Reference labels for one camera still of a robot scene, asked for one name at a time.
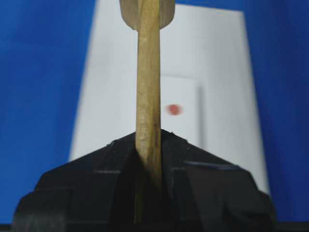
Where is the white strip with red dots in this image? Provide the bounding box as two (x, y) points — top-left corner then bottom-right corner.
(161, 75), (203, 148)

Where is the wooden mallet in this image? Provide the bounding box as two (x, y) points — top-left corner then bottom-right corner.
(120, 0), (175, 224)

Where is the blue table mat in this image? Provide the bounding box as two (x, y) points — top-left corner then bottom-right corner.
(0, 0), (309, 224)

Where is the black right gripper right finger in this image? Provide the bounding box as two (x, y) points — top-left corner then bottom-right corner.
(161, 130), (276, 232)

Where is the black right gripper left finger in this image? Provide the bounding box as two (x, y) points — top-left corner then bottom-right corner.
(12, 131), (145, 232)

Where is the white foam board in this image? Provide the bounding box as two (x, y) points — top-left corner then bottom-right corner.
(70, 0), (270, 193)

